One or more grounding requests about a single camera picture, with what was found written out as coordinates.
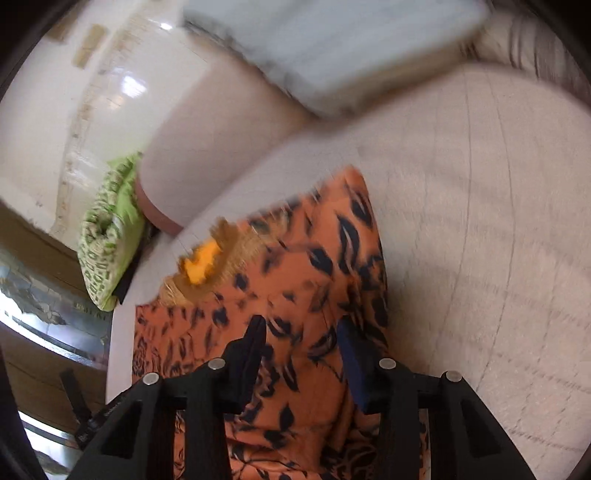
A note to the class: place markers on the dark wooden furniture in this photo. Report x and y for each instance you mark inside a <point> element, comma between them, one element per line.
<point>37,240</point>

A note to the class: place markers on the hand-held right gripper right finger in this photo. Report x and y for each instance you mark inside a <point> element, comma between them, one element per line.
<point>353,364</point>

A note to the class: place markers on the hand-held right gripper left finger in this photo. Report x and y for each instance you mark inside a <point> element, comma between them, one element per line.
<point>255,344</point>

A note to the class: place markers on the light blue pillow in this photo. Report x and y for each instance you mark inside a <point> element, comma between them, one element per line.
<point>332,46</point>

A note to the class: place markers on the green patterned cloth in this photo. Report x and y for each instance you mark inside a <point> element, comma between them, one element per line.
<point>106,240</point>

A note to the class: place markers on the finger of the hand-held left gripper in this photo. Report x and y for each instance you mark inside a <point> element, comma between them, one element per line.
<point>73,392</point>

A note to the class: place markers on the striped cushion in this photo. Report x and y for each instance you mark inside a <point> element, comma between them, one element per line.
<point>521,50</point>

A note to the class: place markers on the pink quilted sofa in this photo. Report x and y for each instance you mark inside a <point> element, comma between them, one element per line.
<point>461,207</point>

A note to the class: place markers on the orange floral pillow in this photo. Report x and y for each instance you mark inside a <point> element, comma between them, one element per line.
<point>300,277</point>

